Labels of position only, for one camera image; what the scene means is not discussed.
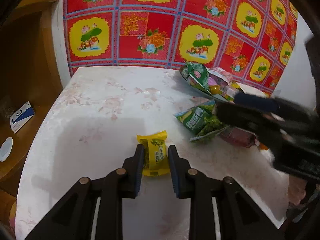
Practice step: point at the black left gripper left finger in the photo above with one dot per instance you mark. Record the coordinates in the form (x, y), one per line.
(134, 171)

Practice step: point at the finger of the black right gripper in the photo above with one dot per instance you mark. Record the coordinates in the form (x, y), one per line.
(260, 102)
(262, 124)

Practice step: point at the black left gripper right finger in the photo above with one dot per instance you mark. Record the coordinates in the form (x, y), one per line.
(179, 173)

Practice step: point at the red snack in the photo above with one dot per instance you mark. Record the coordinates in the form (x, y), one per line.
(239, 137)

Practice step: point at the yellow snack packet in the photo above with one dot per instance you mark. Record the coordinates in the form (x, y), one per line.
(156, 159)

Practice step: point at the green snack packet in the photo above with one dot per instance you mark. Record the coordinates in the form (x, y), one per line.
(202, 122)

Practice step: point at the dark round snack plate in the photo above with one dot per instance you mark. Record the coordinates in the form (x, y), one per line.
(214, 83)

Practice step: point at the pink white jelly pouch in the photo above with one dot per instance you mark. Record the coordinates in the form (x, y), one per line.
(221, 73)

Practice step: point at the green packet on plate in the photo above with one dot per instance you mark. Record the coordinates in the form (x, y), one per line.
(196, 75)

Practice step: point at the red floral patterned cloth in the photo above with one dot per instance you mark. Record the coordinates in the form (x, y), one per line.
(251, 39)

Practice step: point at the blue white small box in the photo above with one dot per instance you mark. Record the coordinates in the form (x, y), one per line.
(21, 117)

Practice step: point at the white round lid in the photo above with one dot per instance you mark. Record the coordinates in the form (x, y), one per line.
(6, 148)

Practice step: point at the wooden bedside shelf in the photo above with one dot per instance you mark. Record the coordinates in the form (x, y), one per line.
(28, 74)

